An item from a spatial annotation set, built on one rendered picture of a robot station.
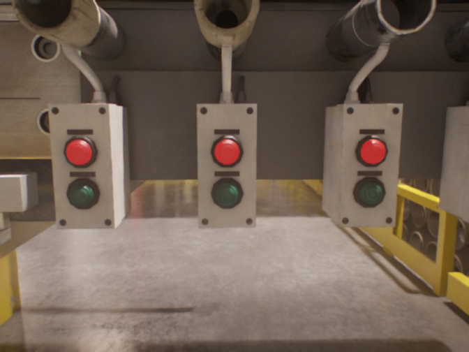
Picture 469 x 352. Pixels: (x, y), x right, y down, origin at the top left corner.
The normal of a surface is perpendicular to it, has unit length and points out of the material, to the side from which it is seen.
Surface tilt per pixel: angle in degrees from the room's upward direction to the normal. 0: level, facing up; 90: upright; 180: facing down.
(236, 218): 90
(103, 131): 90
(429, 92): 90
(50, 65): 90
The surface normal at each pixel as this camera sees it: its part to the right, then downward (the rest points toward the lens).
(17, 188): 0.03, 0.15
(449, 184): -1.00, 0.00
